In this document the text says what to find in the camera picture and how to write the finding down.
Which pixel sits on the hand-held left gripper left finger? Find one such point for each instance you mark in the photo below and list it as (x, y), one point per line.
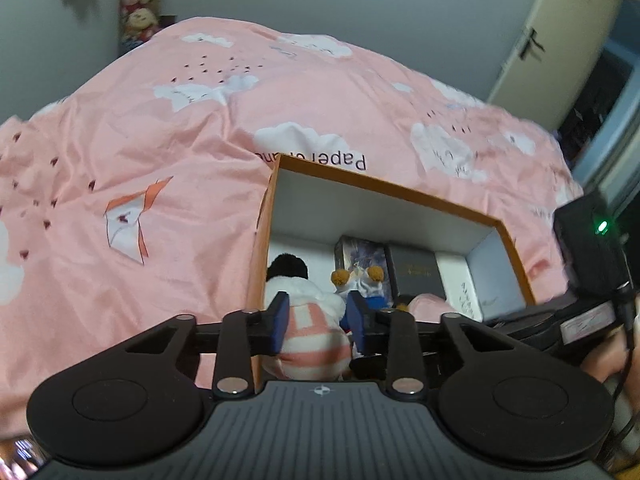
(280, 325)

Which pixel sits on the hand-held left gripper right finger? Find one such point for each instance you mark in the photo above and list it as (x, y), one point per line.
(353, 321)

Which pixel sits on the pink striped white plush doll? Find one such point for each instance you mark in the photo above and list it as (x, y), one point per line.
(310, 332)

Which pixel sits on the small blue white figure toy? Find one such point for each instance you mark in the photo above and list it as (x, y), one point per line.
(362, 287)

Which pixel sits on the dark grey box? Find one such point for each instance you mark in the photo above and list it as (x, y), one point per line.
(415, 270)

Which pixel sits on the orange cardboard box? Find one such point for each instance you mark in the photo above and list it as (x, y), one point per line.
(375, 210)

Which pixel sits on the person's right hand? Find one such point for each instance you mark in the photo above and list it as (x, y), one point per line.
(602, 360)

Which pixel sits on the dark patterned box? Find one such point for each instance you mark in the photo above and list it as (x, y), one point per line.
(360, 255)

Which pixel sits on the pale pink cloth bundle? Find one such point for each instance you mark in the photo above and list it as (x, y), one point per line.
(431, 308)

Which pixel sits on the white small box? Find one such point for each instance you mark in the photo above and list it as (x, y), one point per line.
(465, 292)

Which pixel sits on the pink cloud print blanket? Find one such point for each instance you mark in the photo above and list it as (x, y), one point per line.
(150, 160)

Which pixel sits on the cream door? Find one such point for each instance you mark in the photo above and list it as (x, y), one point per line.
(555, 35)

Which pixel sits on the brown-haired plush doll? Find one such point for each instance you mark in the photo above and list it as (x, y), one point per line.
(141, 22)

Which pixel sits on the white door frame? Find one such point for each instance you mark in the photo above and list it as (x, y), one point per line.
(607, 110)

